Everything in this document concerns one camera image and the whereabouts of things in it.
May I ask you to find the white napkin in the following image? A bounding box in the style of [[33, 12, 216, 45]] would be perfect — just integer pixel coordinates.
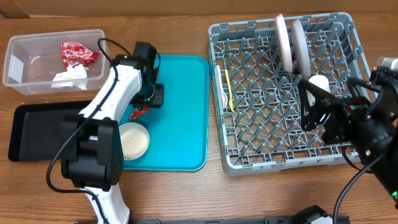
[[52, 64, 88, 90]]

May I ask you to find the teal serving tray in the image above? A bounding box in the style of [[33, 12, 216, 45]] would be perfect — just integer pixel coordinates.
[[124, 55, 209, 172]]

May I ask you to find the clear plastic bin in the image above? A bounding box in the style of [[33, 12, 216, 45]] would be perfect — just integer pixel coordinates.
[[2, 29, 109, 95]]

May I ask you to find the white plastic cup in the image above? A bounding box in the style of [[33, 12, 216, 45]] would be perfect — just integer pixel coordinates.
[[306, 75, 331, 106]]

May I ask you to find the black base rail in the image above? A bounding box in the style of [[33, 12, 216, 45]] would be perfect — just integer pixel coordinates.
[[74, 215, 351, 224]]

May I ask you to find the pink round plate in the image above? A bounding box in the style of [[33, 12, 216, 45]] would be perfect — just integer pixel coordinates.
[[274, 14, 293, 72]]

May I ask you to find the grey dishwasher rack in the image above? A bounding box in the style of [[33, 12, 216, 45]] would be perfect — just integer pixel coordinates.
[[208, 12, 371, 176]]

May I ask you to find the black plastic tray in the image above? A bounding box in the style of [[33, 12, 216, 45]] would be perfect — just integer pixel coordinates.
[[8, 100, 90, 162]]

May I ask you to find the yellow plastic spoon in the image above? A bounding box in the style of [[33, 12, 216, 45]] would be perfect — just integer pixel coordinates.
[[224, 69, 234, 114]]

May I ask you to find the grey bowl of rice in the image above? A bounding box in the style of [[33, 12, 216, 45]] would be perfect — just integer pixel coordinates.
[[119, 123, 150, 160]]

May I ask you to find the silver foil wrapper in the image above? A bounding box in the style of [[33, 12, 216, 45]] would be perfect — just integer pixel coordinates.
[[60, 41, 100, 69]]

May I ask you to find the white plastic fork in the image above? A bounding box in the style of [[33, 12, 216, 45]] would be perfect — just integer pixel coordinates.
[[216, 65, 228, 109]]

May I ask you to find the grey round plate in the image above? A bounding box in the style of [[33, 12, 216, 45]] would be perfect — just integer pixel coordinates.
[[291, 19, 311, 77]]

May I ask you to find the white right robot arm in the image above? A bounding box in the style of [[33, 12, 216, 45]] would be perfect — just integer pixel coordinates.
[[291, 57, 397, 223]]

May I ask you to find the red ketchup packet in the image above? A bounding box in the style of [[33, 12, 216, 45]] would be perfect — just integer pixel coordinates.
[[129, 108, 150, 121]]

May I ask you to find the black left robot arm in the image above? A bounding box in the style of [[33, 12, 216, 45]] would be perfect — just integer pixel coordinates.
[[46, 42, 164, 223]]

